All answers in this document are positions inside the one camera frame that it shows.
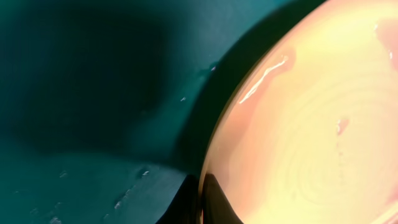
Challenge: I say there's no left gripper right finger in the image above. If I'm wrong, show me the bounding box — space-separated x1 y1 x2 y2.
201 174 243 224

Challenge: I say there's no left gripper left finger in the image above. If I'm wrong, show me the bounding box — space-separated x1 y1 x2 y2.
156 175 199 224

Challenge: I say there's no yellow plate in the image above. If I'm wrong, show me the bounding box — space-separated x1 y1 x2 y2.
202 0 397 223

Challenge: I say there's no teal plastic tray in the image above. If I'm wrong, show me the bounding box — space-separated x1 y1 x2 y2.
1 0 320 223

